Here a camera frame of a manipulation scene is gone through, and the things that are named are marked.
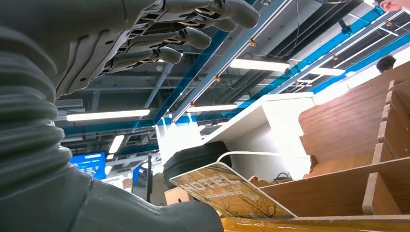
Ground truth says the person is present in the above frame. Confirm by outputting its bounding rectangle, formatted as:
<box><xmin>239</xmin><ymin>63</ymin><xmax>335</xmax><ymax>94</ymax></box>
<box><xmin>376</xmin><ymin>55</ymin><xmax>397</xmax><ymax>73</ymax></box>
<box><xmin>379</xmin><ymin>0</ymin><xmax>405</xmax><ymax>13</ymax></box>

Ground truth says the long ceiling light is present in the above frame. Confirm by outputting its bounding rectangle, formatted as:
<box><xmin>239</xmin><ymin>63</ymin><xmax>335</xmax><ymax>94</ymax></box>
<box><xmin>309</xmin><ymin>66</ymin><xmax>346</xmax><ymax>76</ymax></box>
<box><xmin>187</xmin><ymin>104</ymin><xmax>239</xmax><ymax>113</ymax></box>
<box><xmin>65</xmin><ymin>109</ymin><xmax>151</xmax><ymax>122</ymax></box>
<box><xmin>109</xmin><ymin>134</ymin><xmax>125</xmax><ymax>154</ymax></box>
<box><xmin>230</xmin><ymin>58</ymin><xmax>291</xmax><ymax>72</ymax></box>

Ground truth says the blue monitor screen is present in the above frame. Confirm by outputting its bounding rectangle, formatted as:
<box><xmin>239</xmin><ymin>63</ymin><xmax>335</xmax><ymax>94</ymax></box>
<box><xmin>70</xmin><ymin>152</ymin><xmax>107</xmax><ymax>181</ymax></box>

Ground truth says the white cabinet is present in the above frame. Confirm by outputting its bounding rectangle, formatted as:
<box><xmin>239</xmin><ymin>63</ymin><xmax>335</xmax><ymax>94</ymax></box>
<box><xmin>202</xmin><ymin>92</ymin><xmax>316</xmax><ymax>180</ymax></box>

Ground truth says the wooden compartment organizer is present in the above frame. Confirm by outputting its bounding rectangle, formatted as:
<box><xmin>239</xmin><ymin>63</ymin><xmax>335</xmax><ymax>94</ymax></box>
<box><xmin>248</xmin><ymin>60</ymin><xmax>410</xmax><ymax>218</ymax></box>

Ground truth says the long white cable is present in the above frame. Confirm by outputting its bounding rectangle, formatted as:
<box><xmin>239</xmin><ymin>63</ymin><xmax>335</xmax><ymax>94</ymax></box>
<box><xmin>216</xmin><ymin>150</ymin><xmax>309</xmax><ymax>162</ymax></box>

